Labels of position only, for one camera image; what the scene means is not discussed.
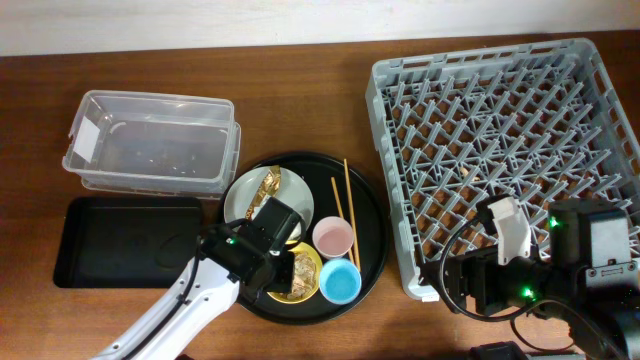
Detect pink plastic cup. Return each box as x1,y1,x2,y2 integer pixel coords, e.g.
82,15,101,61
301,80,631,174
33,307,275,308
312,216,349,259

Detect light blue plastic cup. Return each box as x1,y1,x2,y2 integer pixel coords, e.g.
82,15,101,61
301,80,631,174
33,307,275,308
319,258,362,305

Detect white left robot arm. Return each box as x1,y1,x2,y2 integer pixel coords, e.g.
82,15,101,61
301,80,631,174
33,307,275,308
95,220,305,359

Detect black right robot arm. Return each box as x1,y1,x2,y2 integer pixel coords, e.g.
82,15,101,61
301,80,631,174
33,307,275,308
420,195,639,359

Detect grey dishwasher rack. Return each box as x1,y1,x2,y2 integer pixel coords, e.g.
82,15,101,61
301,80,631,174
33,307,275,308
365,38,639,302

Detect food scraps in bowl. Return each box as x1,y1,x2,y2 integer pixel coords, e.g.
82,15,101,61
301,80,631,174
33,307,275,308
286,253,316,300

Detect yellow bowl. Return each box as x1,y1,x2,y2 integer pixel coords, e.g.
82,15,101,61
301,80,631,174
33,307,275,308
268,242,323,304

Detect grey round plate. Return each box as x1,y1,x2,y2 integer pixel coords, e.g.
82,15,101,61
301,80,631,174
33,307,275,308
223,166,315,248

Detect black object bottom edge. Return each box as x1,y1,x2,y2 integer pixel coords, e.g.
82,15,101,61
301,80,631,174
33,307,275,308
468,341,528,360

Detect gold foil wrapper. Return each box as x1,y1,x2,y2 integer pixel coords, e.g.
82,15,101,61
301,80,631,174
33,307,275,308
245,165,282,220

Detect right wooden chopstick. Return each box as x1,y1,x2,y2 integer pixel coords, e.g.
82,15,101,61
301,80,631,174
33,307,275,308
343,158,361,272

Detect wooden chopstick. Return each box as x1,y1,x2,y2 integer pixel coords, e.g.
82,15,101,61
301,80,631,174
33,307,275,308
330,177,355,265
343,158,361,272

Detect round black serving tray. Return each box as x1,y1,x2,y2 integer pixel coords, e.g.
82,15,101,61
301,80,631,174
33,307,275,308
217,152,391,325

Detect left wooden chopstick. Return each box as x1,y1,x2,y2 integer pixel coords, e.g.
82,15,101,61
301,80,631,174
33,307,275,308
330,177,355,265

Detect black rectangular tray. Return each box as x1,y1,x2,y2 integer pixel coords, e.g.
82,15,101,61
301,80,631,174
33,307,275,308
53,197,203,288

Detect clear plastic storage bin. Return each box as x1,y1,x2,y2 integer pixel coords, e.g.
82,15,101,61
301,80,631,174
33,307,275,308
62,90,241,199

